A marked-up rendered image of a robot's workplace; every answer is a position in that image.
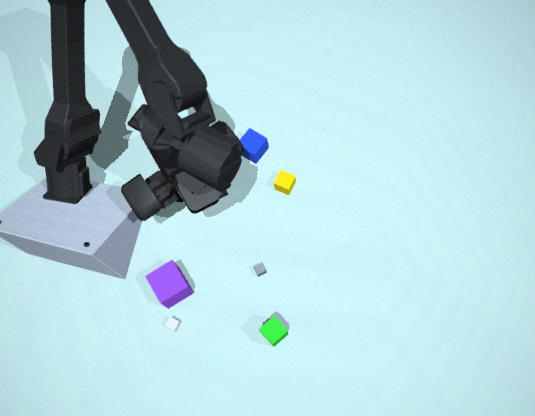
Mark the yellow cube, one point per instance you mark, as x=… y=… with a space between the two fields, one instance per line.
x=284 y=182

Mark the purple block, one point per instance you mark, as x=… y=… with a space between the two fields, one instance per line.
x=169 y=284

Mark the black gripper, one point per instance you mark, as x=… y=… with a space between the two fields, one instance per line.
x=147 y=197

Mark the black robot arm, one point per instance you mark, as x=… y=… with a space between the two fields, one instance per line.
x=171 y=83

